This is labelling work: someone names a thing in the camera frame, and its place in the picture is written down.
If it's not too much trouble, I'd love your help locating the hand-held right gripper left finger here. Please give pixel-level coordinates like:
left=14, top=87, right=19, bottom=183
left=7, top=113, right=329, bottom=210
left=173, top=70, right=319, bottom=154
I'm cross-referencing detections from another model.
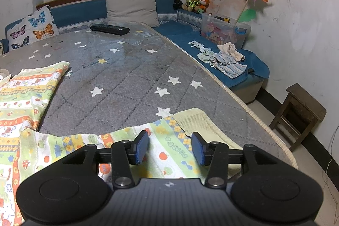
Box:
left=62, top=130, right=149, bottom=189

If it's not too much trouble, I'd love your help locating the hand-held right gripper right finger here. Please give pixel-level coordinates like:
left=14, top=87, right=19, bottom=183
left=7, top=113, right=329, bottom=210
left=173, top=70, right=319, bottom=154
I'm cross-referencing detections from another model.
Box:
left=191, top=132, right=278, bottom=189

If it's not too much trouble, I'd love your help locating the colourful printed children's garment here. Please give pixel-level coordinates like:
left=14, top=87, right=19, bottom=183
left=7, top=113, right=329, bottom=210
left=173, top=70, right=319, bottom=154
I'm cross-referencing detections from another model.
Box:
left=0, top=60, right=240, bottom=226

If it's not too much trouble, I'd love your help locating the blue striped cloth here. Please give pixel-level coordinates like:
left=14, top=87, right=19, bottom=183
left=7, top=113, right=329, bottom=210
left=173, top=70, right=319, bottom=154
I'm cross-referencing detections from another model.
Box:
left=212, top=53, right=248, bottom=79

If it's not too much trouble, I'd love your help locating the pale green cloth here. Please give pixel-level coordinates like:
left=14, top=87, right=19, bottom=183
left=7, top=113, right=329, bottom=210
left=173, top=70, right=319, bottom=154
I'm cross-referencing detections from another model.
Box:
left=197, top=52, right=220, bottom=68

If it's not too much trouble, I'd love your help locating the pink small cloth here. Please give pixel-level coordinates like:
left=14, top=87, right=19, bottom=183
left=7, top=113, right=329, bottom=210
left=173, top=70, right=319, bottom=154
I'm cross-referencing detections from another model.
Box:
left=217, top=42, right=245, bottom=62

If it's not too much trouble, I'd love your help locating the white bunny toy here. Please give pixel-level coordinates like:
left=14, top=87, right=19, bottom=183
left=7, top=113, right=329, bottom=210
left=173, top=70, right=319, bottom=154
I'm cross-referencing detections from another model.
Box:
left=189, top=40, right=211, bottom=53

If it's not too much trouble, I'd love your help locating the blue cushioned sofa bench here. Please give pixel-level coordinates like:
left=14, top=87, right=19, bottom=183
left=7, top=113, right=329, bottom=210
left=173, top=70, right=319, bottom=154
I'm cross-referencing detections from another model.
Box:
left=0, top=0, right=271, bottom=105

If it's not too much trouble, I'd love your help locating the dark wooden stool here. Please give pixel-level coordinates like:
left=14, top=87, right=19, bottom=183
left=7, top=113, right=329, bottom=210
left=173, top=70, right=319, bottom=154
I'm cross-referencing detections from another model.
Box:
left=269, top=83, right=327, bottom=152

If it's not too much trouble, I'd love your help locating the clear plastic toy box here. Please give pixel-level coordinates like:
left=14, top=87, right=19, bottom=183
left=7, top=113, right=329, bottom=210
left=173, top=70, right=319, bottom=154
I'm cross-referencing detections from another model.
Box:
left=201, top=13, right=251, bottom=49

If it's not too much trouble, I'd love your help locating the black remote control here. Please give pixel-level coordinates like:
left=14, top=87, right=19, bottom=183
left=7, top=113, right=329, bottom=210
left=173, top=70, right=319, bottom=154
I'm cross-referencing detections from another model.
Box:
left=90, top=24, right=130, bottom=36

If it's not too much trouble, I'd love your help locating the beige pillow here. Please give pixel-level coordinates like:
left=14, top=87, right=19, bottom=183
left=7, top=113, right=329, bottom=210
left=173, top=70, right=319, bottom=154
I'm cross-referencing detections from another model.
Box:
left=105, top=0, right=160, bottom=28

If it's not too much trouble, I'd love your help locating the brown bear plush toy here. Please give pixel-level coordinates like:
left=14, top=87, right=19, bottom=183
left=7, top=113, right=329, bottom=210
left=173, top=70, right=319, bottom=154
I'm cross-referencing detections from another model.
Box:
left=183, top=0, right=202, bottom=12

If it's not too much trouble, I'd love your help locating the orange fox plush toy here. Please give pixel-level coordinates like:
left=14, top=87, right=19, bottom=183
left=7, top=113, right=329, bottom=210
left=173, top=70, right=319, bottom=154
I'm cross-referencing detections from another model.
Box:
left=198, top=0, right=211, bottom=13

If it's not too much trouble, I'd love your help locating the butterfly print pillow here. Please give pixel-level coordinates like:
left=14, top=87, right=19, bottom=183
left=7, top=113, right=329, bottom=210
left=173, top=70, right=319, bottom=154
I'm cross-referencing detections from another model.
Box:
left=5, top=5, right=60, bottom=52

